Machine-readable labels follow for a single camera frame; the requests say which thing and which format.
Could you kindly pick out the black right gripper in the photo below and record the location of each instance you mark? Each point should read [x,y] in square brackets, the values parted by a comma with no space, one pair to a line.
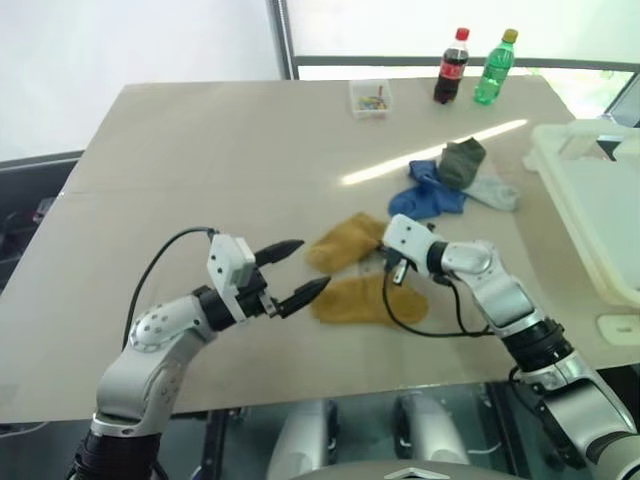
[398,272]

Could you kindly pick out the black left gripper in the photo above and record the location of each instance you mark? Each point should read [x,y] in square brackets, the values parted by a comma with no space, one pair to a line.
[255,297]

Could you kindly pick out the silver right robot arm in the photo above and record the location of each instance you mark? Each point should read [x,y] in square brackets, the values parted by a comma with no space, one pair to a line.
[505,295]

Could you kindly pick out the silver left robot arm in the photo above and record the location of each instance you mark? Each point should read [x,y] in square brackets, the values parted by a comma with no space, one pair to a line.
[145,360]

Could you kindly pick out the mustard yellow sock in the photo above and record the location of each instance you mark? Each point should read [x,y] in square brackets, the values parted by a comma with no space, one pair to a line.
[360,302]
[345,242]

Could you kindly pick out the blue sock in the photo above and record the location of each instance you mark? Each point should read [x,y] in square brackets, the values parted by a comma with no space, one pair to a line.
[425,200]
[422,171]

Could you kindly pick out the light grey sock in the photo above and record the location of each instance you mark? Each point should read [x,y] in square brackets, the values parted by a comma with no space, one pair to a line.
[495,192]

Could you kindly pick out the dark green-grey sock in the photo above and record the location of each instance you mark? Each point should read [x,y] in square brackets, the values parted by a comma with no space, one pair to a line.
[460,162]

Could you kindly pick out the white plastic basket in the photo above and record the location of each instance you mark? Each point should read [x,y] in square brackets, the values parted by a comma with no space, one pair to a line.
[590,210]

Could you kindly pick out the silver right robot leg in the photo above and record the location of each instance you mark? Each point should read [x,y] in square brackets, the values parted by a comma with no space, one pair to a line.
[435,430]

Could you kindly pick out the silver robot leg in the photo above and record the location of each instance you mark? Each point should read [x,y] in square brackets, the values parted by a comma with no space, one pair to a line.
[302,440]
[435,430]

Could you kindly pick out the clear plastic box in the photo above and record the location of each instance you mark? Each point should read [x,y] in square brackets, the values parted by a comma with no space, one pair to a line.
[357,112]

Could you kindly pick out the silver left robot leg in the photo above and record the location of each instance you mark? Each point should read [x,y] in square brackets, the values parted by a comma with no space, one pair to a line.
[302,440]

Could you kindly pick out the colourful small pieces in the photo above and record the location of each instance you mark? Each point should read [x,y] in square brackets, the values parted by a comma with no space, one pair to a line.
[371,103]

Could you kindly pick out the grey robot torso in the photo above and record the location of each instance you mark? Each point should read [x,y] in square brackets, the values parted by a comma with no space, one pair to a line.
[410,472]

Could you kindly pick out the cola bottle with red cap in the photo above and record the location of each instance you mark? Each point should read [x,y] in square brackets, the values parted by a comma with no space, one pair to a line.
[449,70]

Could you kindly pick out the dark metal railing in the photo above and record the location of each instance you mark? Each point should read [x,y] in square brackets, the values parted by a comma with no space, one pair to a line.
[390,60]

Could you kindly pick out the green bottle with yellow cap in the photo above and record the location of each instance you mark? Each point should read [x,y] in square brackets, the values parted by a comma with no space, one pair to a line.
[494,70]

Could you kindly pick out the small white flat device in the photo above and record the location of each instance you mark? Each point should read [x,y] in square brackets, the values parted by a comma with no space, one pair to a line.
[620,327]

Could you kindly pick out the black furniture with clutter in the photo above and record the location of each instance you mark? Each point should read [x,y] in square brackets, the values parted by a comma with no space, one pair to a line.
[30,220]

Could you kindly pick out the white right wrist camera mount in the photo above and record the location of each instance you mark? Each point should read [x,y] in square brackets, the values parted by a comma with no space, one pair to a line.
[407,240]

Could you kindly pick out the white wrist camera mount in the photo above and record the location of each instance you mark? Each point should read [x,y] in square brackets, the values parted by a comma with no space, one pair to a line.
[224,265]
[407,240]

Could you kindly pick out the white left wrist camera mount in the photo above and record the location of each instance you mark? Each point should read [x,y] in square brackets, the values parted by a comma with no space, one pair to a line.
[224,265]

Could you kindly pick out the grey metal post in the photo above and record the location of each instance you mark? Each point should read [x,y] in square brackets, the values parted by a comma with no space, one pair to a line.
[281,35]

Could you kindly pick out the dark slanted frame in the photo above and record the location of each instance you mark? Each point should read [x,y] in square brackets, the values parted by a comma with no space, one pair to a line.
[625,105]

